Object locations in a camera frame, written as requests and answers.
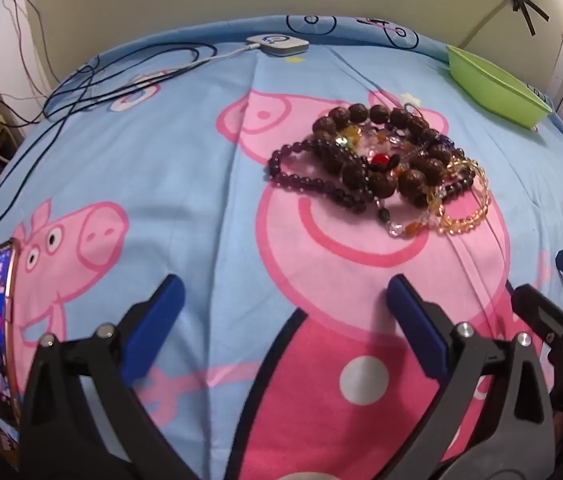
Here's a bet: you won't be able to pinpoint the dark purple bead bracelet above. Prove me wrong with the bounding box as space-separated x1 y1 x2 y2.
265 141 368 213

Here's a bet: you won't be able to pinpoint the black cables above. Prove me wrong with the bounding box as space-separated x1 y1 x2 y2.
0 42 217 271

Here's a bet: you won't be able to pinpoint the grey wall cable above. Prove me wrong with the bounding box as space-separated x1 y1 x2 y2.
460 0 517 47

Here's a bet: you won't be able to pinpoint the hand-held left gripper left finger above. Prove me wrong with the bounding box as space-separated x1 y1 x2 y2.
19 274 197 480

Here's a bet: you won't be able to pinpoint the thin grey wall cables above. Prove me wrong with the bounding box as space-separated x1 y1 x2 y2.
2 0 62 91

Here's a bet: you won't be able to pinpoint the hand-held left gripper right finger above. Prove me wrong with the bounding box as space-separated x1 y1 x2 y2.
385 275 559 480

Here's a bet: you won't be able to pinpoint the amber crystal bead bracelet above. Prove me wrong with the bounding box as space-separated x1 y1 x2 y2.
429 146 492 235

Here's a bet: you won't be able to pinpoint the green plastic bowl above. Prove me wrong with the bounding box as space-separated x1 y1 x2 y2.
445 44 553 131

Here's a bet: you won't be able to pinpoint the multicoloured clear bead bracelet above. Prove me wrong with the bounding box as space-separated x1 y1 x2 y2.
336 127 442 238

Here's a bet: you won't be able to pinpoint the blue cartoon pig bedsheet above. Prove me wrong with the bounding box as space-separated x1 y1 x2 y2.
0 12 563 480

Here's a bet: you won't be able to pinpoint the large brown bead bracelet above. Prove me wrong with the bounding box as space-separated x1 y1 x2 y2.
311 103 455 208

